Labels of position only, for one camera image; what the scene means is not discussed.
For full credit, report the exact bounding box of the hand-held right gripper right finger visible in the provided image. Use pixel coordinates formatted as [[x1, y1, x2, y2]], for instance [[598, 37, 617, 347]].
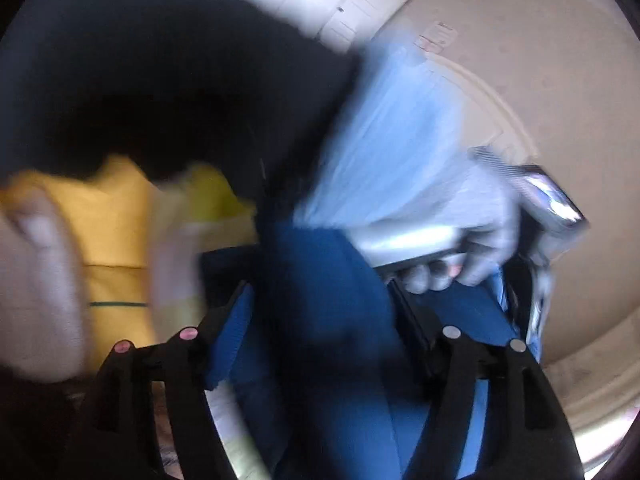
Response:
[[389, 279, 586, 480]]

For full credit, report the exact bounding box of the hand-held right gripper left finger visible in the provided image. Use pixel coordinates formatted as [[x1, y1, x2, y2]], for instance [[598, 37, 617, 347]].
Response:
[[65, 280, 257, 480]]

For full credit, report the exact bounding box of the blue puffer jacket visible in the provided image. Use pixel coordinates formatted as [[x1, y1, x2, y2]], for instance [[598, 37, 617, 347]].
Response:
[[200, 210, 543, 480]]

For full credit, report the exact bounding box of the person's left forearm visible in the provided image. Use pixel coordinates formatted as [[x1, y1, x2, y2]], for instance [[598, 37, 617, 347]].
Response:
[[295, 42, 501, 233]]

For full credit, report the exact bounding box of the person's left hand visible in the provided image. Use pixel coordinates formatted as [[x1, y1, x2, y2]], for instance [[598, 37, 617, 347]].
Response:
[[400, 160, 523, 296]]

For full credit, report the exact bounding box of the pale cloth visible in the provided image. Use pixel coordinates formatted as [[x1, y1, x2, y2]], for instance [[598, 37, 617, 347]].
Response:
[[0, 200, 87, 382]]

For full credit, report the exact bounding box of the dark cloth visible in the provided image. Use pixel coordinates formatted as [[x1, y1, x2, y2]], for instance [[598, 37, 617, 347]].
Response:
[[0, 0, 363, 201]]

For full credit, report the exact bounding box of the wall switch plate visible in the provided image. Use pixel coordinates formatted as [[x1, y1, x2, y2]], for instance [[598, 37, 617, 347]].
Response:
[[419, 21, 459, 54]]

